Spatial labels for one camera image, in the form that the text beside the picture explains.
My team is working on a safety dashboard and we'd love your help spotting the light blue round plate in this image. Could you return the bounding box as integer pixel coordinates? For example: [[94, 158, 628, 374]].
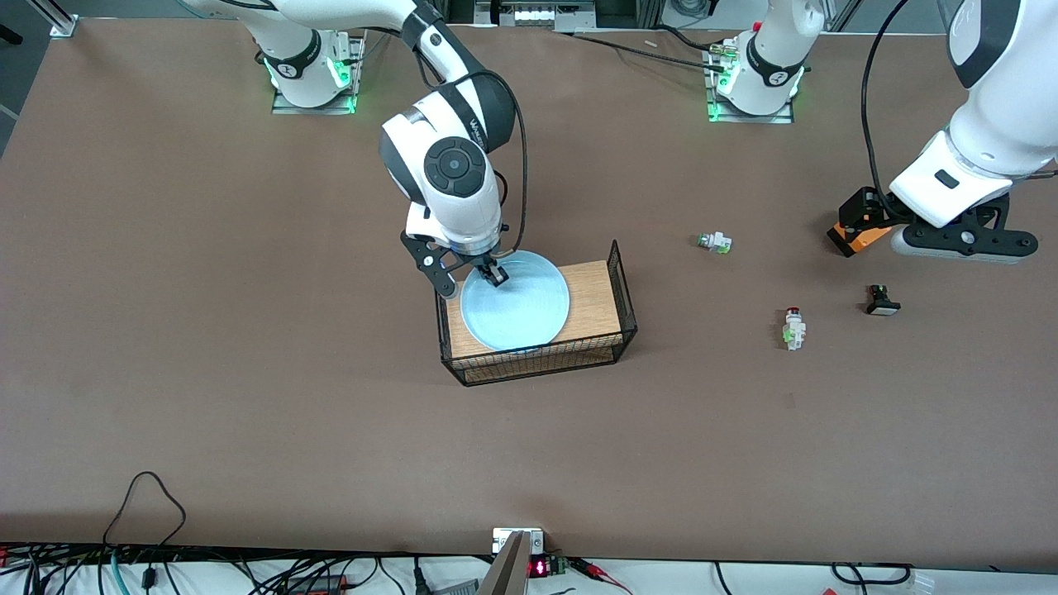
[[460, 250, 571, 352]]

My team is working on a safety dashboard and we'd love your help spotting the white mounting plate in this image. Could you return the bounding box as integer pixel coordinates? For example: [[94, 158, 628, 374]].
[[493, 527, 545, 555]]

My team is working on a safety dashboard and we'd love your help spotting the metal device with lights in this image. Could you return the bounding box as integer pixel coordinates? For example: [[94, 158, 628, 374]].
[[475, 0, 596, 32]]

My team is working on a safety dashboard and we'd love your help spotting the red clip lead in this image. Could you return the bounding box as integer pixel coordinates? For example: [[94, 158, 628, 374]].
[[570, 558, 633, 595]]

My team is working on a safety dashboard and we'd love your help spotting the orange button enclosure box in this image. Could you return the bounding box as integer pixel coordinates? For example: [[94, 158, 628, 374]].
[[827, 217, 895, 258]]

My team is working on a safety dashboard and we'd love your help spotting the black wire rack wooden top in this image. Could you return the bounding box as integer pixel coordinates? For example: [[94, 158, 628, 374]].
[[431, 240, 638, 388]]

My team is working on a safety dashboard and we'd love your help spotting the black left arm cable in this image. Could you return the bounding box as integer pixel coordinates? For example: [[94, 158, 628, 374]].
[[860, 0, 910, 220]]

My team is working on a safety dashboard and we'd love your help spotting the black cable on table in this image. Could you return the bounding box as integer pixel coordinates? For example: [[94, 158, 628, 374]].
[[570, 33, 728, 74]]

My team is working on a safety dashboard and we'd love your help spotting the black coiled cable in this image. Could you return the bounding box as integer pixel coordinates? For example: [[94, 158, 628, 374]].
[[831, 562, 914, 588]]

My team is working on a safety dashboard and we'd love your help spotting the black looped cable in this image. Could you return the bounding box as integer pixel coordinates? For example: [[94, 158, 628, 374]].
[[102, 471, 187, 548]]

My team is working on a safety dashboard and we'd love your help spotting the aluminium frame profile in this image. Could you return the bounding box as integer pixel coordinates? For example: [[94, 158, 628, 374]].
[[25, 0, 79, 38]]

